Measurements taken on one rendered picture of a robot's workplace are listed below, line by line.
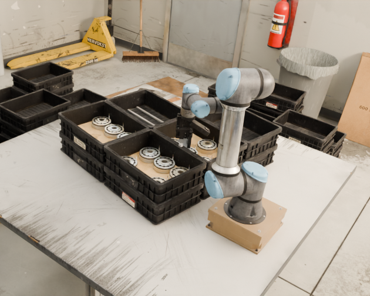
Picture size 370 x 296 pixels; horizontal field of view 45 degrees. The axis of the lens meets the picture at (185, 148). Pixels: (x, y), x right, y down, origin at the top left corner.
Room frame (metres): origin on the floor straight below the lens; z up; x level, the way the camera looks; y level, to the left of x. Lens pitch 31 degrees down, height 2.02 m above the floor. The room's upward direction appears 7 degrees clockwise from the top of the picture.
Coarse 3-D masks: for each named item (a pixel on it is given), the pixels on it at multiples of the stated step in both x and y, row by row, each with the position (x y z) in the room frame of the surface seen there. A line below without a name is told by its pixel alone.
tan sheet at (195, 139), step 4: (192, 136) 2.14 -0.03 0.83; (196, 136) 2.15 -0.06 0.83; (192, 140) 2.10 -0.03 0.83; (196, 140) 2.10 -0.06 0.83; (192, 144) 2.05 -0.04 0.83; (196, 144) 2.06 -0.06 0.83; (196, 148) 2.02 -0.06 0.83; (216, 152) 2.00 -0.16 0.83; (204, 156) 1.95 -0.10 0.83; (208, 156) 1.95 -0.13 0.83; (212, 156) 1.96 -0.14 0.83; (216, 156) 1.96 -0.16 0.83
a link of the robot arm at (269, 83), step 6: (264, 72) 1.60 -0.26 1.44; (264, 78) 1.58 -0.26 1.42; (270, 78) 1.60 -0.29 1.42; (264, 84) 1.57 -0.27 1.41; (270, 84) 1.58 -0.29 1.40; (264, 90) 1.57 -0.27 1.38; (270, 90) 1.59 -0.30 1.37; (264, 96) 1.59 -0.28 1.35; (216, 102) 1.87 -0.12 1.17; (216, 108) 1.86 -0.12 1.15; (222, 108) 1.86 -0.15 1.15
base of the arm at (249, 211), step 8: (232, 200) 1.58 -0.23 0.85; (240, 200) 1.54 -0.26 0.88; (248, 200) 1.53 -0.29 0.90; (256, 200) 1.53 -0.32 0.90; (232, 208) 1.55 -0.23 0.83; (240, 208) 1.53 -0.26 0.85; (248, 208) 1.52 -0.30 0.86; (256, 208) 1.53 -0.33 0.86; (240, 216) 1.51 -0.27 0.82; (248, 216) 1.51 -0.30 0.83; (256, 216) 1.52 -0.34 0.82
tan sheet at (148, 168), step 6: (132, 156) 1.87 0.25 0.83; (138, 156) 1.88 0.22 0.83; (138, 162) 1.82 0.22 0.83; (138, 168) 1.77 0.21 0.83; (144, 168) 1.78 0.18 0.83; (150, 168) 1.79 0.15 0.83; (150, 174) 1.73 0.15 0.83; (156, 174) 1.74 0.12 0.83; (162, 174) 1.74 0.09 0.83; (168, 174) 1.75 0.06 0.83
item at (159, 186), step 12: (144, 132) 1.95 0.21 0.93; (156, 132) 1.96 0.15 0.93; (108, 144) 1.79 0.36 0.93; (120, 156) 1.70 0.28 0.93; (192, 156) 1.78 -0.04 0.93; (132, 168) 1.63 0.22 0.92; (204, 168) 1.72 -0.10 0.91; (144, 180) 1.57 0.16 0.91; (168, 180) 1.56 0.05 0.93; (180, 180) 1.60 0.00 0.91
